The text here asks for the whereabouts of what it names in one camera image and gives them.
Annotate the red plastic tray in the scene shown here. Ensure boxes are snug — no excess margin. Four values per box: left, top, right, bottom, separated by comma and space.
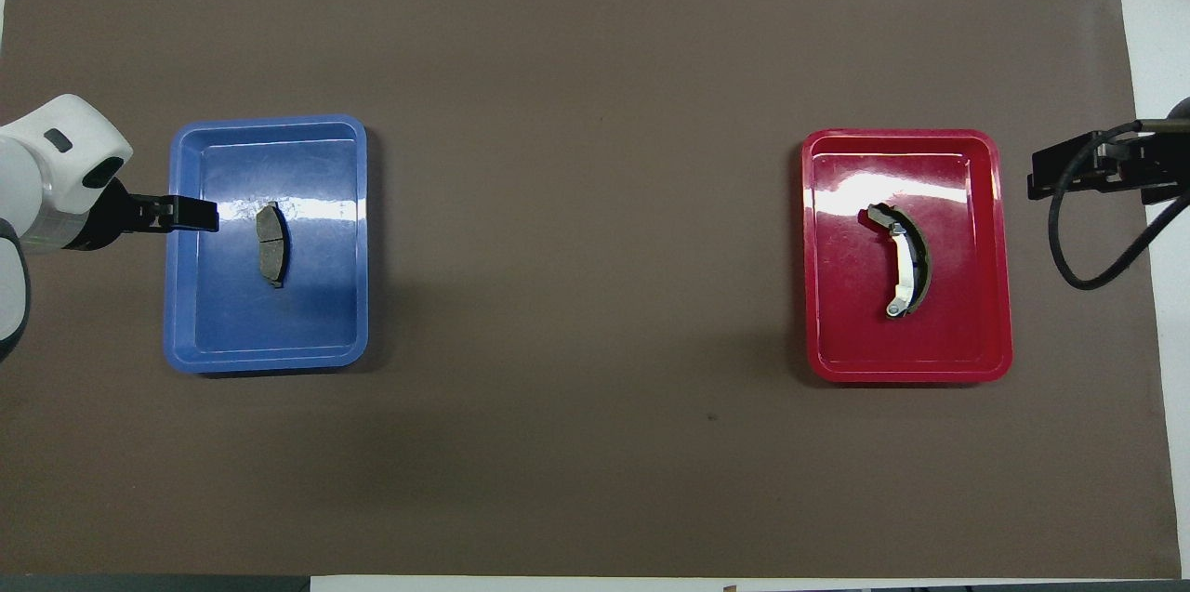
801, 128, 1013, 385

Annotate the grey brake pad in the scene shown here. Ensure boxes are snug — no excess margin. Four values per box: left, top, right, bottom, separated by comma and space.
256, 202, 291, 289

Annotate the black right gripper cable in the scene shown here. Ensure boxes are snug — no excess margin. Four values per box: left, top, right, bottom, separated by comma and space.
1048, 123, 1190, 291

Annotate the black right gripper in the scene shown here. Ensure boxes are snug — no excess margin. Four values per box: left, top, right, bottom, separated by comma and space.
1027, 96, 1190, 207

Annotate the brown table mat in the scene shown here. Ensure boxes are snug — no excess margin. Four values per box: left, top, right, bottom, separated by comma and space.
0, 0, 1182, 579

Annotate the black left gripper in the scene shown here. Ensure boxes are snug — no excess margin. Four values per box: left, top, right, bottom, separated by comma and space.
70, 178, 220, 251

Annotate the curved metal brake shoe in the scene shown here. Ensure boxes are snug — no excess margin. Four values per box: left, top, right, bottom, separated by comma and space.
859, 203, 932, 320

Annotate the blue plastic tray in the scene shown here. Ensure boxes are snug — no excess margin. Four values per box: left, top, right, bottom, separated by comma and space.
164, 114, 370, 375

